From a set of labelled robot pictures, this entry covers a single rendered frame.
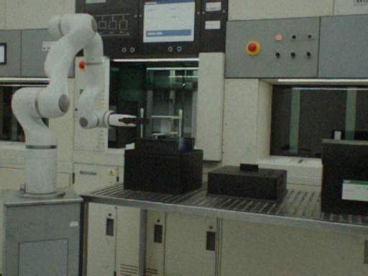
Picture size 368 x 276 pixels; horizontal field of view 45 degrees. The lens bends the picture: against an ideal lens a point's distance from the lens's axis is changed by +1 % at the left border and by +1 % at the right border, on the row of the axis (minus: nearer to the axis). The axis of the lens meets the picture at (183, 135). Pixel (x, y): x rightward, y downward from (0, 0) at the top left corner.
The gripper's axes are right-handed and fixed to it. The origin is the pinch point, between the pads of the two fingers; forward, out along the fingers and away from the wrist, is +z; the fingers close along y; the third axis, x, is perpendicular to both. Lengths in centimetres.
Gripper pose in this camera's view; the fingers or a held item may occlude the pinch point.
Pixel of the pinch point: (141, 121)
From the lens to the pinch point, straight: 202.5
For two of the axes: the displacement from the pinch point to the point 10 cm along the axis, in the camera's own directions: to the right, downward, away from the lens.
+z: 9.2, 0.5, -3.8
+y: -3.8, 0.2, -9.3
